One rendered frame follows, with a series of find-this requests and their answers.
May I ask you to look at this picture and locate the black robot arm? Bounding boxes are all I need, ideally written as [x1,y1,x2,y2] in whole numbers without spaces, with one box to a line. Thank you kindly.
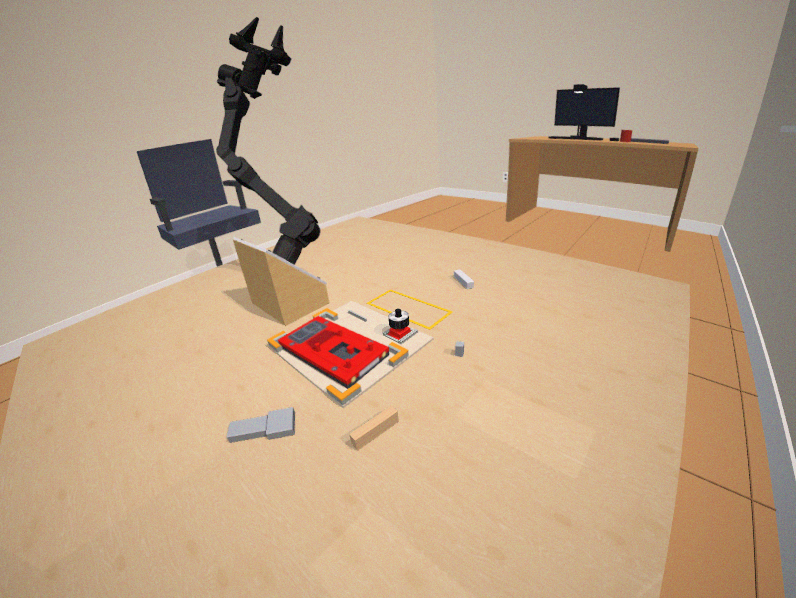
[216,64,321,265]

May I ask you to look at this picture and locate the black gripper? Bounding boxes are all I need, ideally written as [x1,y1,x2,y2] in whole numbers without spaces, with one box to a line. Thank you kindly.
[229,17,292,76]

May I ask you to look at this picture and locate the black wheel with grey hub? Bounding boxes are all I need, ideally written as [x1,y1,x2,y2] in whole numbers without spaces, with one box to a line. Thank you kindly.
[388,310,409,329]

